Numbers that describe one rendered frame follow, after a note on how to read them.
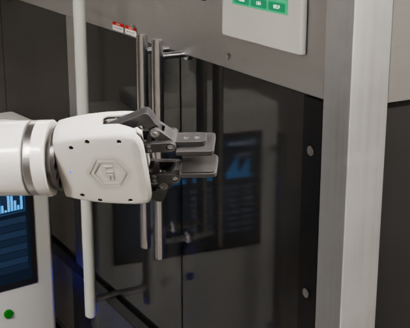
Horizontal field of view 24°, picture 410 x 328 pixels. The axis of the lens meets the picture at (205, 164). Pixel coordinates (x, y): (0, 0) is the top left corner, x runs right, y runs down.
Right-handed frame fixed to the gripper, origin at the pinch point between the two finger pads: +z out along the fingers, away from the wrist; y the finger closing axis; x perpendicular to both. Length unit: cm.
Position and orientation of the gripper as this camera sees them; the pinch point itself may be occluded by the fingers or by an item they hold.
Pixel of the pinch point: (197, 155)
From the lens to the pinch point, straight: 103.0
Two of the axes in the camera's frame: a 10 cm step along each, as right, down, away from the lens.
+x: 0.9, -6.4, 7.6
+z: 9.9, -0.1, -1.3
